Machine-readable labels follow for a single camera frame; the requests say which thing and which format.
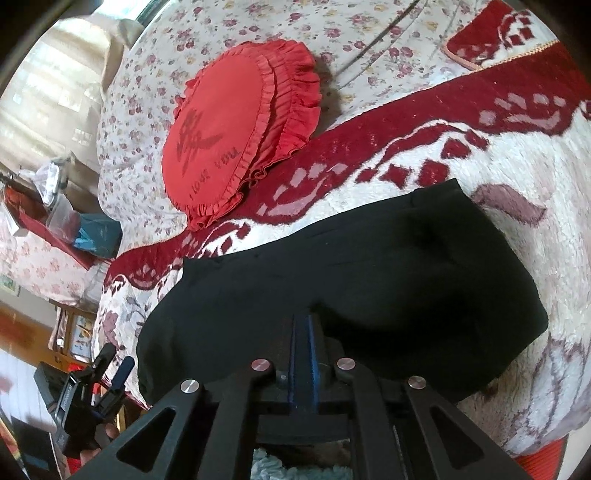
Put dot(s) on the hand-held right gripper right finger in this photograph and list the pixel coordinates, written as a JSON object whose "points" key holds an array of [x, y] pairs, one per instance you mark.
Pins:
{"points": [[318, 364]]}

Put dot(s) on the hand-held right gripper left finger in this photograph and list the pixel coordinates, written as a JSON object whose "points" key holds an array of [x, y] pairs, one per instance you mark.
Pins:
{"points": [[295, 364]]}

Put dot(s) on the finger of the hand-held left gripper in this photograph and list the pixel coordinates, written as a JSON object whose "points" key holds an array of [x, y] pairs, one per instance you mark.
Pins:
{"points": [[123, 374], [104, 364]]}

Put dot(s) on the black pants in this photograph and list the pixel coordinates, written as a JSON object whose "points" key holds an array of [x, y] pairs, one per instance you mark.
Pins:
{"points": [[369, 277]]}

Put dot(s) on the person's left hand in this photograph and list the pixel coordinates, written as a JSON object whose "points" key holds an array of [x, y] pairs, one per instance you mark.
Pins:
{"points": [[111, 433]]}

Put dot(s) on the wooden stool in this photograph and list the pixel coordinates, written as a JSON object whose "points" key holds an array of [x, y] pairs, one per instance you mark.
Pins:
{"points": [[74, 330]]}

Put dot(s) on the floral cover with red edge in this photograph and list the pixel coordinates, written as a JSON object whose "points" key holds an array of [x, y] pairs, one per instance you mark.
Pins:
{"points": [[41, 258]]}

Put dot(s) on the blue bag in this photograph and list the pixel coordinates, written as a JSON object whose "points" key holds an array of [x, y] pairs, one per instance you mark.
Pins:
{"points": [[99, 235]]}

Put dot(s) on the plastic bag with red contents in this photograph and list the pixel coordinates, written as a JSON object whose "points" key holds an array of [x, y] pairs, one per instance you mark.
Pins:
{"points": [[64, 219]]}

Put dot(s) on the clear plastic bag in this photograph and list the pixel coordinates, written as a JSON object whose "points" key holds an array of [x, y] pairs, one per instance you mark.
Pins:
{"points": [[53, 177]]}

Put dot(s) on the red round ruffled pillow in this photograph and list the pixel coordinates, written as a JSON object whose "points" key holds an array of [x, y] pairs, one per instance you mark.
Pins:
{"points": [[217, 138]]}

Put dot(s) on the red floor mat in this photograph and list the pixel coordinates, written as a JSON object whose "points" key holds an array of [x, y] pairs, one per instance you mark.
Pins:
{"points": [[540, 461]]}

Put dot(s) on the floral bed quilt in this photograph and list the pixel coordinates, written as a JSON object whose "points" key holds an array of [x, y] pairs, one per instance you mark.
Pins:
{"points": [[138, 92]]}

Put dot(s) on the beige curtain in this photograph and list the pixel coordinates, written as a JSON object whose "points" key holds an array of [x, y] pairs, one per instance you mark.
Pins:
{"points": [[55, 92]]}

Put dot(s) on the red and white patterned blanket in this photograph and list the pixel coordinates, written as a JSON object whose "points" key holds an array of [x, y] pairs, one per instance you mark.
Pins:
{"points": [[508, 152]]}

